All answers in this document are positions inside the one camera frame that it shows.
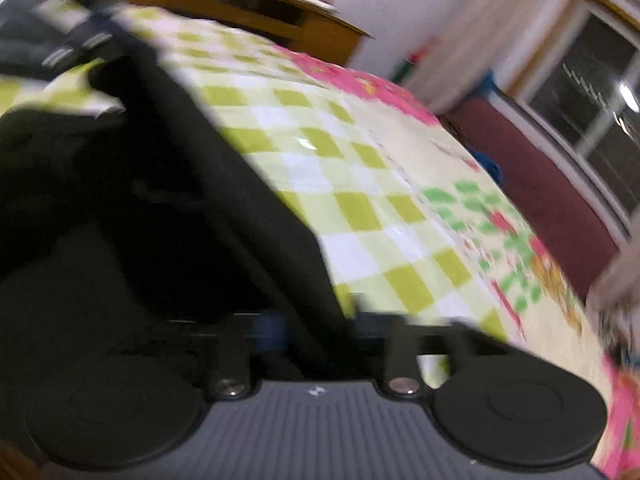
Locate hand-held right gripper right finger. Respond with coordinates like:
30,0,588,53
352,306,506,402

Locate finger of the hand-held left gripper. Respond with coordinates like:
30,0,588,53
42,2,135,75

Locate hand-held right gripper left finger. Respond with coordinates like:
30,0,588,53
210,311,291,403

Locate black pants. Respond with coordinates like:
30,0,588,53
0,52,358,441

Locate checkered printed blanket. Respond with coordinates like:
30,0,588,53
0,0,640,480

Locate blue cloth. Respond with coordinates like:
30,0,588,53
472,147,503,183
477,70,503,98

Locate maroon headboard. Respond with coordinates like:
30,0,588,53
440,95,626,306

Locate wooden cabinet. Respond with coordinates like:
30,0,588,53
117,0,373,66

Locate red green object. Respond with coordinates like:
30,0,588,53
392,37,443,86

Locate window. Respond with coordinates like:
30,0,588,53
505,0,640,241

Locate pale curtain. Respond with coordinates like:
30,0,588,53
425,0,586,111

